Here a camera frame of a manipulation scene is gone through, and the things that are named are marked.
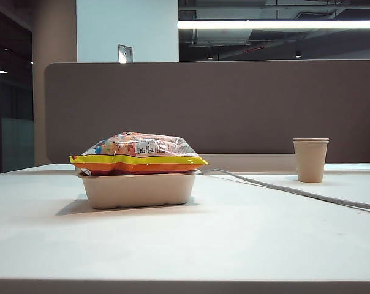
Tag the white ceiling light strip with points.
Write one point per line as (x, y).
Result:
(264, 24)

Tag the beige pulp food box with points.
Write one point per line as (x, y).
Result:
(136, 191)

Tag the black pendant ceiling lamp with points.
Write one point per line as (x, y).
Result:
(298, 54)

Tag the beige paper cup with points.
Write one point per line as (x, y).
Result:
(310, 162)

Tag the orange yellow chips bag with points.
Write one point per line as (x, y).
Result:
(136, 159)

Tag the metal wall plate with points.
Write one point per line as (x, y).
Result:
(125, 53)

